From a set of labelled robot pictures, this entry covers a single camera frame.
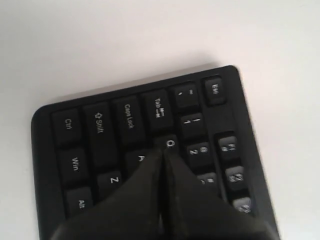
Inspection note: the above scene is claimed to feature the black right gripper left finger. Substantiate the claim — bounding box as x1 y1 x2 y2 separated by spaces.
51 148 163 240

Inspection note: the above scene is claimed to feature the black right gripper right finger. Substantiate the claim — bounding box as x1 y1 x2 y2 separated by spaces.
162 149 275 240

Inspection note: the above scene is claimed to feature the black Acer keyboard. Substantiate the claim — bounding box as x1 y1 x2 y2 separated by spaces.
31 65 280 240

